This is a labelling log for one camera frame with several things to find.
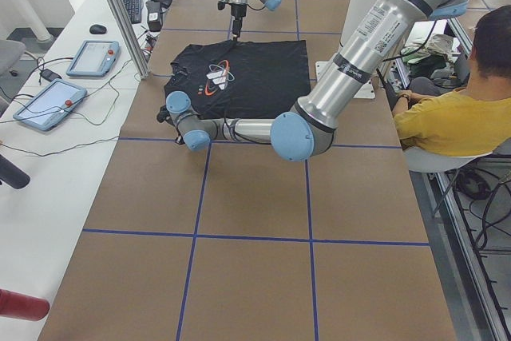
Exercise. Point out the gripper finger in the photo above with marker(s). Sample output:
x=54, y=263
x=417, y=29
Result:
x=235, y=29
x=239, y=27

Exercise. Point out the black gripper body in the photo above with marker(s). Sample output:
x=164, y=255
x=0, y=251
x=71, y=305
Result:
x=162, y=114
x=239, y=11

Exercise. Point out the black printed t-shirt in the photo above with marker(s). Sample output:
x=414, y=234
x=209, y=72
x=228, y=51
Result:
x=254, y=80

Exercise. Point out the black box with label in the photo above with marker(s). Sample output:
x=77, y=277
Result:
x=154, y=16

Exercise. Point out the far teach pendant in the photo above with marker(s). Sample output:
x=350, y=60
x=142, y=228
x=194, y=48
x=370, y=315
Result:
x=94, y=58

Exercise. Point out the teach pendant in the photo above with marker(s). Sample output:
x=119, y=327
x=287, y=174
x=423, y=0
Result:
x=94, y=58
x=51, y=106

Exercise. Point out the black keyboard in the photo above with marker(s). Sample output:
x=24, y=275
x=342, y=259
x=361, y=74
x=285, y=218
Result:
x=134, y=10

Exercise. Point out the black computer mouse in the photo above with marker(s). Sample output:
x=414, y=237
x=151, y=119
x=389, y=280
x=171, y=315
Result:
x=97, y=29

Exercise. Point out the near teach pendant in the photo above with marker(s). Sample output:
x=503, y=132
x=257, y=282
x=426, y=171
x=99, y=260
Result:
x=51, y=106

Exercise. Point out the white chair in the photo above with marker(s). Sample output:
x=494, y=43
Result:
x=420, y=160

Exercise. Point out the red bottle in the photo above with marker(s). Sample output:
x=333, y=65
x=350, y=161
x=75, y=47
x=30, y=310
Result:
x=19, y=306

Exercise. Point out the person in yellow shirt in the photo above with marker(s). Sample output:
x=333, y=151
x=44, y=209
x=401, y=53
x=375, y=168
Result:
x=471, y=120

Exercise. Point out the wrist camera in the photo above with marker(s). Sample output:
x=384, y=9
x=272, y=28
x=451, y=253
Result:
x=162, y=115
x=222, y=4

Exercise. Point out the aluminium frame post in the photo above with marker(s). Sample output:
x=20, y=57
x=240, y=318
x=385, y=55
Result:
x=122, y=19

